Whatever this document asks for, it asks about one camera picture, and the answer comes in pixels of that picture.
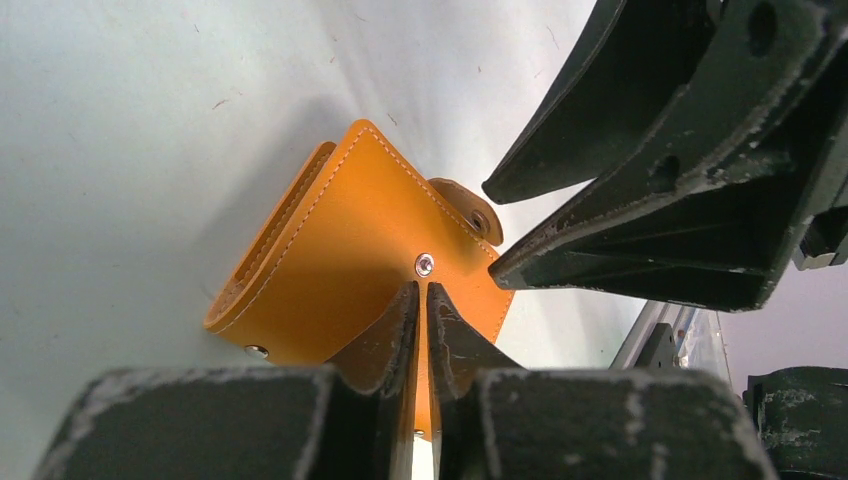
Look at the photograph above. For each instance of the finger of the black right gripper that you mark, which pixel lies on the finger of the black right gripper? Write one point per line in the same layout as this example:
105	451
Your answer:
629	59
741	174

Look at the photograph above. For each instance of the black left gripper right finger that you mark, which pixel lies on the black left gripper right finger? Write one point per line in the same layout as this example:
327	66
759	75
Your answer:
493	419

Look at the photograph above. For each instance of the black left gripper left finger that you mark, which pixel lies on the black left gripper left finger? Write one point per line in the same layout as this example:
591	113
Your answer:
349	418

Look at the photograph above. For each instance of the orange leather card holder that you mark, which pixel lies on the orange leather card holder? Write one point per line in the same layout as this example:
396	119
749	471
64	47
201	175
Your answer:
356	224

